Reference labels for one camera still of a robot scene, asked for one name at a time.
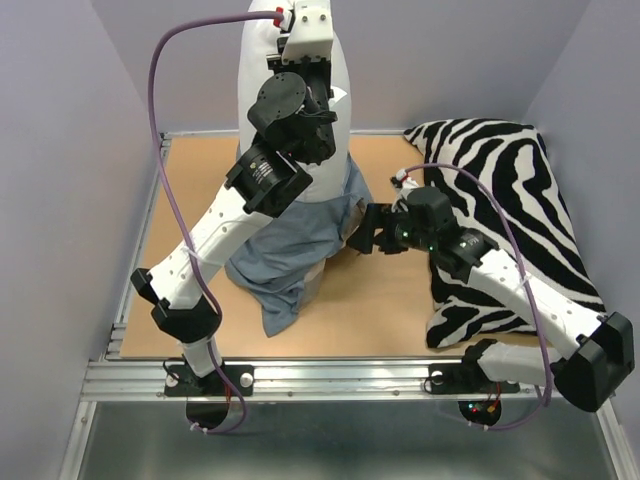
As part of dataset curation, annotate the white pillow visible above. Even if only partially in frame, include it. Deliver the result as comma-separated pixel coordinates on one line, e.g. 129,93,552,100
237,1,351,203

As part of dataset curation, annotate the aluminium rail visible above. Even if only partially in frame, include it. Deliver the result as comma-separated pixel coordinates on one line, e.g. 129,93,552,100
99,156,161,362
80,356,536,403

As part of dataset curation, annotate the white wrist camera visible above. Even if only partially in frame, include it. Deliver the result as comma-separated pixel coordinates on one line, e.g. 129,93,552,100
390,169,421,209
274,0,334,65

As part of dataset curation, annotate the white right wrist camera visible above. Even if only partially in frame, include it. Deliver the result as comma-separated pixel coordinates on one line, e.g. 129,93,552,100
390,169,421,209

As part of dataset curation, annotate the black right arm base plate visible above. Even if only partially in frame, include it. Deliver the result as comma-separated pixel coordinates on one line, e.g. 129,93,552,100
422,362,521,395

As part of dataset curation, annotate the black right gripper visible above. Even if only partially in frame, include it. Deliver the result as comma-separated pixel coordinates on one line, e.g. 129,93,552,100
345,202,436,254

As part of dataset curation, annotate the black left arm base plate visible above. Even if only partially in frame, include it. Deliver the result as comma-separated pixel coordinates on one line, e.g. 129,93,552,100
163,362,255,397

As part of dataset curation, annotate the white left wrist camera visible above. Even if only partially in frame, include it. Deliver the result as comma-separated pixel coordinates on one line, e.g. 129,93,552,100
274,0,334,65

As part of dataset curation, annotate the aluminium front rail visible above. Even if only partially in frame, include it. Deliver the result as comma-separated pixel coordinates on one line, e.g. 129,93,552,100
80,356,536,403

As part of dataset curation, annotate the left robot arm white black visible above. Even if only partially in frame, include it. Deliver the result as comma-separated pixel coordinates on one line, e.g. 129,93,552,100
132,36,351,394

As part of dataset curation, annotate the zebra striped pillow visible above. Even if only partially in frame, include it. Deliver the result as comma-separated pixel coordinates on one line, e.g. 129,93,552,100
403,117,607,349

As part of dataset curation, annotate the aluminium left side rail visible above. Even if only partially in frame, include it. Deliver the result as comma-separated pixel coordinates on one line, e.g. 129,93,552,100
99,156,161,362

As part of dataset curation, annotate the blue-grey pillowcase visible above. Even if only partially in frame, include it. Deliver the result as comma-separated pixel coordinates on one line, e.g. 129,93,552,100
225,157,372,337

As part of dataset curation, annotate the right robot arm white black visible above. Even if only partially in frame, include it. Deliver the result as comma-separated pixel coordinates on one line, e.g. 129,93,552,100
347,187,635,412

